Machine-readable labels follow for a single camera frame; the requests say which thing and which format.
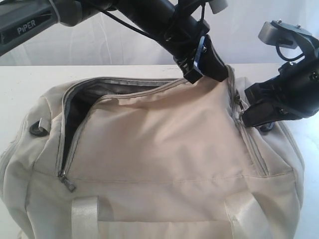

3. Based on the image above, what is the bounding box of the metal key ring zipper pull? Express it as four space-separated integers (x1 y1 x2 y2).
238 100 248 120

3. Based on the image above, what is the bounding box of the white backdrop curtain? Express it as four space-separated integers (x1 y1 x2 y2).
0 8 319 66

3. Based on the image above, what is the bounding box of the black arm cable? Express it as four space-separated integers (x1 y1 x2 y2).
94 2 210 43

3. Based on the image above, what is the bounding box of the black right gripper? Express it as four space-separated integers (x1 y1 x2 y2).
241 37 319 127

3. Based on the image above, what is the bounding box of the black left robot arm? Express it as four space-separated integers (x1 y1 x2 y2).
0 0 228 83

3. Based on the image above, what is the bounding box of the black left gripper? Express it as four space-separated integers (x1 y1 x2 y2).
147 0 231 84

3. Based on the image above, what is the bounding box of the beige fabric duffel bag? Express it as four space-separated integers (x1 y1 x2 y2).
0 67 305 239

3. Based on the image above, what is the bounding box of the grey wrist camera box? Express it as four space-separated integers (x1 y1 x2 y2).
258 20 312 49

